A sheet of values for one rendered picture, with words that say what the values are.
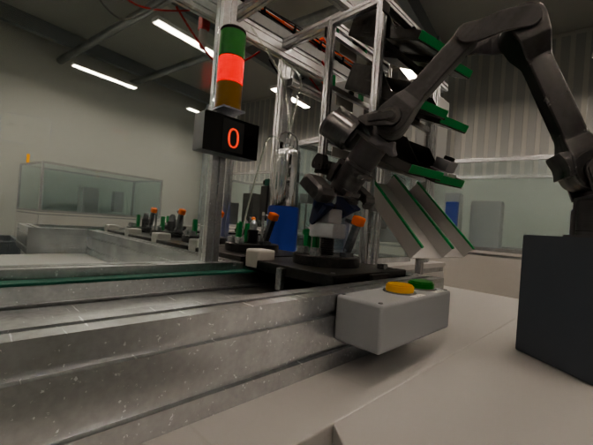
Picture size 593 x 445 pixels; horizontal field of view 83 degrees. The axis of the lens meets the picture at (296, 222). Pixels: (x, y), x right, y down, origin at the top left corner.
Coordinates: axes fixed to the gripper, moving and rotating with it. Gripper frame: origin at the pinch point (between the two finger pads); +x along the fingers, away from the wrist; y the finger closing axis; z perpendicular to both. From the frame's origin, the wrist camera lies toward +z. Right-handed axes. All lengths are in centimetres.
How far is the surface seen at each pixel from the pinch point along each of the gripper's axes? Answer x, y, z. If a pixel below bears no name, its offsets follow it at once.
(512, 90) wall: -168, -830, 340
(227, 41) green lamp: -17.9, 21.0, 26.4
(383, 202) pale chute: -3.4, -21.8, 2.2
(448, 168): -17.7, -40.1, 2.4
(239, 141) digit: -4.1, 17.4, 14.2
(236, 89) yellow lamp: -11.7, 18.8, 20.2
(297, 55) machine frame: -16, -83, 140
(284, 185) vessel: 34, -56, 68
